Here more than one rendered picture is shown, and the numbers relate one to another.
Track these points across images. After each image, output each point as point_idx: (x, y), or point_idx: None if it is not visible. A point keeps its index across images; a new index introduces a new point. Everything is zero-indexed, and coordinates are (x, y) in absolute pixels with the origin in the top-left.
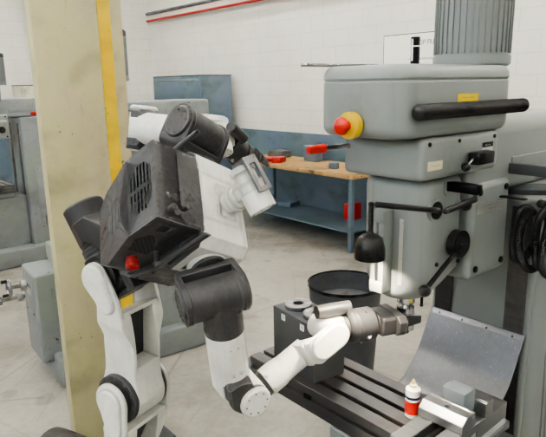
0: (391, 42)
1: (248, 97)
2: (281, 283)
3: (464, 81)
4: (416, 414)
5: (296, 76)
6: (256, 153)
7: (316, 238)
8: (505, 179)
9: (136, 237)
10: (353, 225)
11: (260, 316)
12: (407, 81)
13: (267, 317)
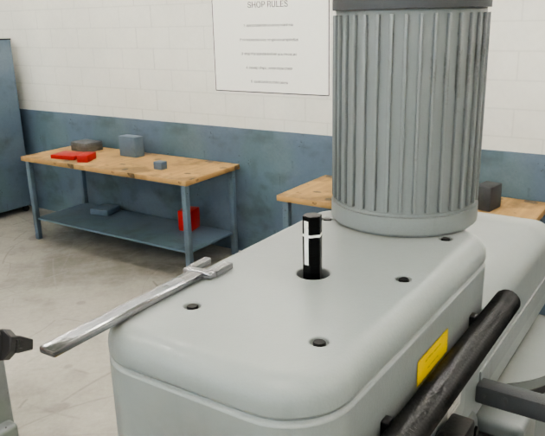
0: (221, 3)
1: (37, 69)
2: (101, 339)
3: (428, 328)
4: None
5: (101, 43)
6: (5, 342)
7: (145, 258)
8: (473, 419)
9: None
10: (191, 243)
11: (73, 404)
12: (324, 419)
13: (84, 406)
